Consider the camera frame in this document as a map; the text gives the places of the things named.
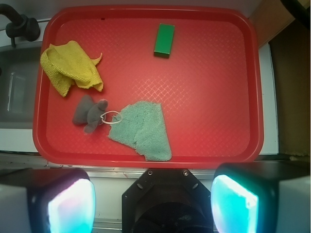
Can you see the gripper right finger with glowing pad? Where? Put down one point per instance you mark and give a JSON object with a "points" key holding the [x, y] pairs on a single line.
{"points": [[262, 197]]}

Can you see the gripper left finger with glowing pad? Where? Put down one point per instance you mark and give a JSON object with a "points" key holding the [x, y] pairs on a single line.
{"points": [[50, 200]]}

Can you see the gray plush animal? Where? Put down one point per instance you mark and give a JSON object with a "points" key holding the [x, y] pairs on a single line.
{"points": [[88, 113]]}

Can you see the red plastic tray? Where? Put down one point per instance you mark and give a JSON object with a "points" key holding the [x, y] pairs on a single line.
{"points": [[209, 87]]}

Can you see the teal knitted cloth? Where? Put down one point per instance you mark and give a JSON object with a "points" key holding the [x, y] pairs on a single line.
{"points": [[141, 126]]}

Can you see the gray metal sink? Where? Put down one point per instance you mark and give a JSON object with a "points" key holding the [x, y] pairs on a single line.
{"points": [[18, 78]]}

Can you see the yellow knitted cloth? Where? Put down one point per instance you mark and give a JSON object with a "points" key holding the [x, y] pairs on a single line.
{"points": [[67, 65]]}

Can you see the black faucet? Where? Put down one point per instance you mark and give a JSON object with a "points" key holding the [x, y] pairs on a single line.
{"points": [[20, 25]]}

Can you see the green rectangular block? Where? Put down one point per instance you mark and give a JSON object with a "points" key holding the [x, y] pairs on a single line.
{"points": [[164, 40]]}

